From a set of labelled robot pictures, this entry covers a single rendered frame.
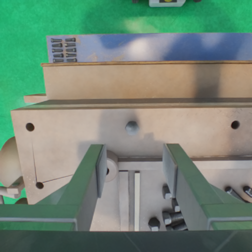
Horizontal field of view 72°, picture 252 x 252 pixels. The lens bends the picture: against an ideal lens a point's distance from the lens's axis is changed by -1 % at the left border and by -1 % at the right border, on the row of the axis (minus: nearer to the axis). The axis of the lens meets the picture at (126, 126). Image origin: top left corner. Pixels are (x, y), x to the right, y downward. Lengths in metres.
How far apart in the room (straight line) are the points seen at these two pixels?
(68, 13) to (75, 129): 1.54
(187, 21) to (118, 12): 0.57
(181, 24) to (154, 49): 0.76
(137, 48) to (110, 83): 0.62
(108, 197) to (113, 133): 0.11
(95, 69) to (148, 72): 0.11
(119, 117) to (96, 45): 0.77
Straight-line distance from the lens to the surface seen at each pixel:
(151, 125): 0.26
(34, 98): 0.47
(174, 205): 0.31
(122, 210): 0.31
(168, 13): 1.73
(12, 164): 0.46
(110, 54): 0.99
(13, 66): 1.91
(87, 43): 1.02
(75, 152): 0.29
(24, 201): 0.54
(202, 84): 0.42
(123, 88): 0.39
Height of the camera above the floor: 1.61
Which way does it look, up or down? 75 degrees down
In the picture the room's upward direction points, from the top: 177 degrees counter-clockwise
